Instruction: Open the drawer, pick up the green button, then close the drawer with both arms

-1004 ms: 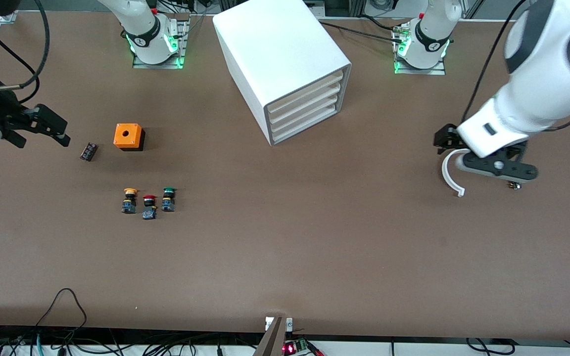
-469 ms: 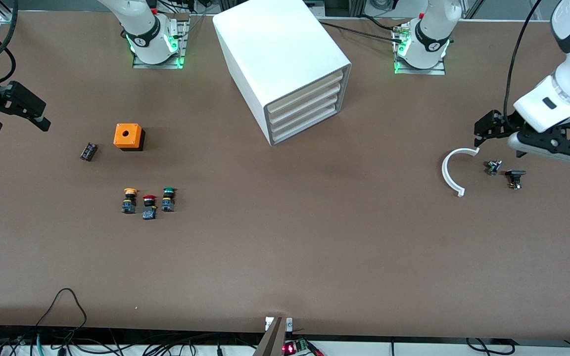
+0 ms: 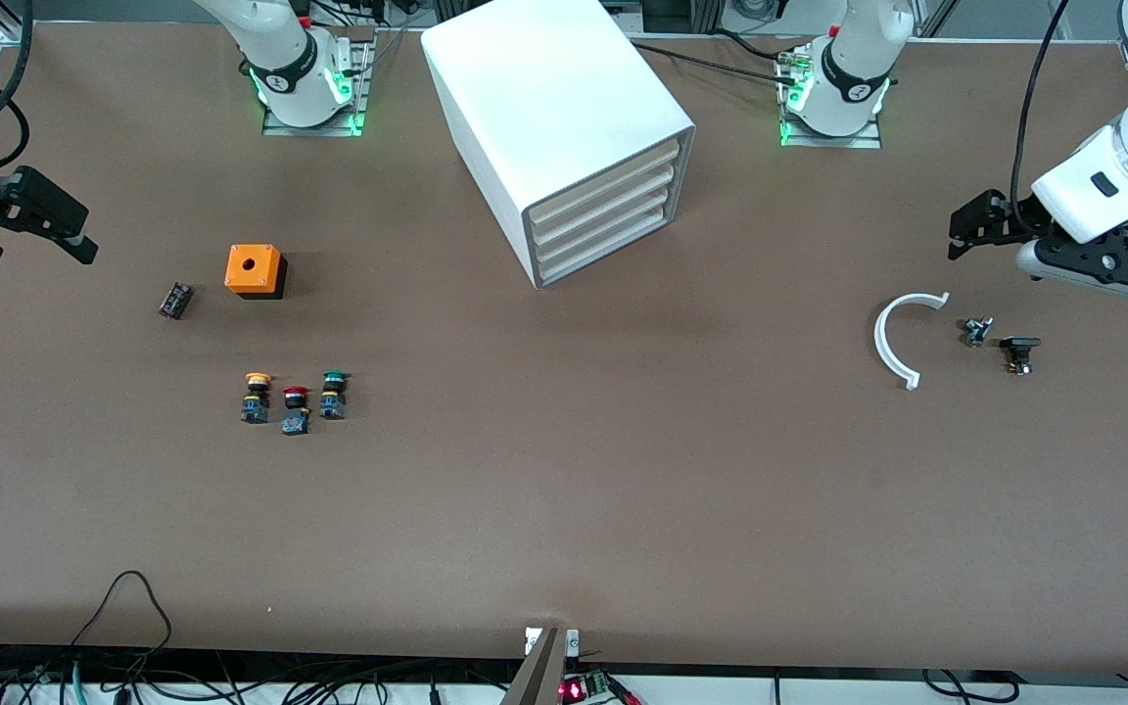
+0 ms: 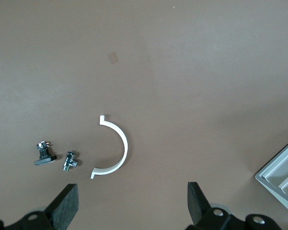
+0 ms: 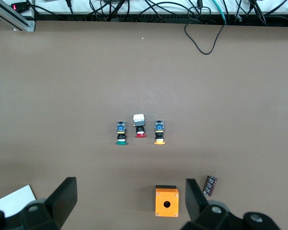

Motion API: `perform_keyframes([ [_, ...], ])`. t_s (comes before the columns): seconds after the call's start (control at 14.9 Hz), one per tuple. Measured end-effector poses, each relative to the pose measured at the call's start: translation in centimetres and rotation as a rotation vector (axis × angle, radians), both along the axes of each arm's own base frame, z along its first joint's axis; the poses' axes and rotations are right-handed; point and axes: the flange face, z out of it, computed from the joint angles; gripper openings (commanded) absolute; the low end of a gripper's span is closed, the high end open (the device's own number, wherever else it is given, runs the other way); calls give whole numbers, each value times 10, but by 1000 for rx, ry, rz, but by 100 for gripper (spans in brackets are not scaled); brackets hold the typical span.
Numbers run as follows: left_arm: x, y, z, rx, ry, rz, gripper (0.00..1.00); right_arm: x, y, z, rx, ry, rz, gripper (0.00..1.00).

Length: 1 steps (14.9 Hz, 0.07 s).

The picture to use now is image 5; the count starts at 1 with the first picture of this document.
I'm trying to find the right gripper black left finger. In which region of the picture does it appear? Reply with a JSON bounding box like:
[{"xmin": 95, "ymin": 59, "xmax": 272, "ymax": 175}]
[{"xmin": 0, "ymin": 176, "xmax": 78, "ymax": 230}]

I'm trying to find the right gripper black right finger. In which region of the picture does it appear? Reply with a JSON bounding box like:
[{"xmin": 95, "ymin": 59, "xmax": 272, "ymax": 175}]
[{"xmin": 181, "ymin": 178, "xmax": 288, "ymax": 230}]

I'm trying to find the green mushroom push button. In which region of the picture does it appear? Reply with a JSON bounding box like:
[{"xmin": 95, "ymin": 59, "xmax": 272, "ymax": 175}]
[{"xmin": 115, "ymin": 120, "xmax": 130, "ymax": 146}]

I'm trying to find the white drawer cabinet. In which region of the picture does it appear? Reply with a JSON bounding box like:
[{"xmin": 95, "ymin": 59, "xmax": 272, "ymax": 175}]
[{"xmin": 0, "ymin": 184, "xmax": 37, "ymax": 213}]

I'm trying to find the yellow mushroom push button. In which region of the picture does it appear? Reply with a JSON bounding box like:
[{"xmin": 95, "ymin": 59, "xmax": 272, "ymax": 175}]
[{"xmin": 153, "ymin": 119, "xmax": 167, "ymax": 146}]

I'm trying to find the red mushroom push button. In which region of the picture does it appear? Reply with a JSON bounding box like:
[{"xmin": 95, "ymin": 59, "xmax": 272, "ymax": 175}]
[{"xmin": 132, "ymin": 114, "xmax": 148, "ymax": 139}]

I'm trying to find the dark cylindrical capacitor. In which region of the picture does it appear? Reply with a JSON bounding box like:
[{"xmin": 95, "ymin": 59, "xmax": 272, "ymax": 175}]
[{"xmin": 202, "ymin": 175, "xmax": 218, "ymax": 197}]

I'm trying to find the aluminium profile bar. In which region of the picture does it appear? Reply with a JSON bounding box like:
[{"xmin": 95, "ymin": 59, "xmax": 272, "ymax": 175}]
[{"xmin": 0, "ymin": 0, "xmax": 36, "ymax": 32}]

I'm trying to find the circuit board with red LED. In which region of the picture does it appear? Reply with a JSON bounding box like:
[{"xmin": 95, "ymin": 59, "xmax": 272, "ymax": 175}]
[{"xmin": 10, "ymin": 1, "xmax": 31, "ymax": 13}]

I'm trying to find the orange button enclosure box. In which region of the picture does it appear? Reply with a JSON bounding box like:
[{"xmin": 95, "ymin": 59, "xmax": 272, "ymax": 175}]
[{"xmin": 155, "ymin": 184, "xmax": 180, "ymax": 218}]

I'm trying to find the thin black looped cable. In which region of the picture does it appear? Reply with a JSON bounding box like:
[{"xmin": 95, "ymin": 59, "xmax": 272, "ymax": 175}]
[{"xmin": 184, "ymin": 6, "xmax": 225, "ymax": 56}]

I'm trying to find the teal cable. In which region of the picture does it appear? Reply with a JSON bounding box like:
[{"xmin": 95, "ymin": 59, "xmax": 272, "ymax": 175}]
[{"xmin": 212, "ymin": 0, "xmax": 228, "ymax": 25}]

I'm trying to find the black cable bundle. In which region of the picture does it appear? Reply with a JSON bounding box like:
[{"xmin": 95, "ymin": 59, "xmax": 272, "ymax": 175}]
[{"xmin": 36, "ymin": 0, "xmax": 288, "ymax": 25}]

